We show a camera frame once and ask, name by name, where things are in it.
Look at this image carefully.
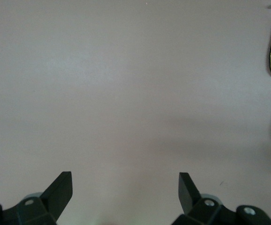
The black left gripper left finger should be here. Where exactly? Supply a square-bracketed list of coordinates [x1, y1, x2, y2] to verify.
[0, 171, 73, 225]

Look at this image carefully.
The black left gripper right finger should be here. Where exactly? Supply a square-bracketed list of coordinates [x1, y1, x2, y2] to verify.
[171, 172, 271, 225]

